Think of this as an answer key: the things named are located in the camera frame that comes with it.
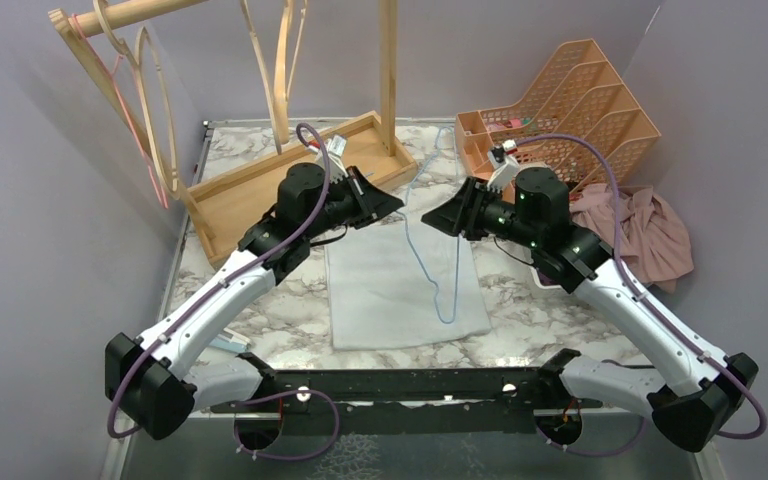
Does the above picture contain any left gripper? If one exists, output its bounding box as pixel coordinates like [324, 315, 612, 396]
[304, 166, 405, 240]

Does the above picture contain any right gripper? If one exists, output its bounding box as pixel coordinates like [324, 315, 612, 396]
[423, 175, 543, 249]

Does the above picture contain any white skirt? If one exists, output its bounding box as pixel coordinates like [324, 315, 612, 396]
[325, 222, 491, 350]

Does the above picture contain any blue wire hanger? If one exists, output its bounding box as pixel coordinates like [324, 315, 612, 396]
[400, 126, 461, 325]

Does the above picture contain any pink skirt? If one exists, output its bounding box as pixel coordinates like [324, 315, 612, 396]
[570, 183, 694, 293]

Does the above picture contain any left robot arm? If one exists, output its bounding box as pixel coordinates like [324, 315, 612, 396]
[104, 162, 404, 440]

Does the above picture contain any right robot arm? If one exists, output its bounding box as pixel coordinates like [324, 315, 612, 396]
[421, 167, 759, 452]

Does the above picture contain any wooden hanger right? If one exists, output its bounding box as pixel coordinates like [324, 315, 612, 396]
[272, 0, 309, 147]

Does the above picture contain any wooden hanger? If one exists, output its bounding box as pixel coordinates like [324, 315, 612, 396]
[239, 0, 283, 154]
[93, 1, 183, 208]
[272, 0, 309, 147]

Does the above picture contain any wooden hanger middle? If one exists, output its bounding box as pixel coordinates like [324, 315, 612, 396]
[239, 0, 283, 154]

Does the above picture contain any wooden hanger left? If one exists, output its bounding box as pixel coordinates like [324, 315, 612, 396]
[93, 1, 183, 208]

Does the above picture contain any white perforated basket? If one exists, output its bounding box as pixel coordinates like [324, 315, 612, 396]
[530, 265, 576, 293]

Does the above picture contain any purple garment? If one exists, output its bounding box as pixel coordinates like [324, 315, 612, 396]
[535, 269, 557, 288]

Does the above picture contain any orange plastic desk organizer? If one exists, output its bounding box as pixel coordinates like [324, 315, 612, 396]
[455, 39, 661, 200]

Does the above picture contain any wooden clothes rack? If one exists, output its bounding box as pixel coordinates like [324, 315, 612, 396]
[49, 1, 418, 268]

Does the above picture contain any small white blue box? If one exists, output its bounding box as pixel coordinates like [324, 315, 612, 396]
[210, 329, 251, 354]

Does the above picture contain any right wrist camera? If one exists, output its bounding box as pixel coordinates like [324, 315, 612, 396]
[487, 139, 520, 194]

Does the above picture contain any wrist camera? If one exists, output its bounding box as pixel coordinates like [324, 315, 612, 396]
[487, 139, 520, 194]
[315, 135, 348, 183]

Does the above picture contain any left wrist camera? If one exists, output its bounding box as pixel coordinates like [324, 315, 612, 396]
[315, 135, 348, 183]

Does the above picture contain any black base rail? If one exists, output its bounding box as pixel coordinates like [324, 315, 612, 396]
[210, 367, 571, 435]

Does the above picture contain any pink wire hanger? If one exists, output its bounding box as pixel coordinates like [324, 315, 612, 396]
[71, 14, 169, 209]

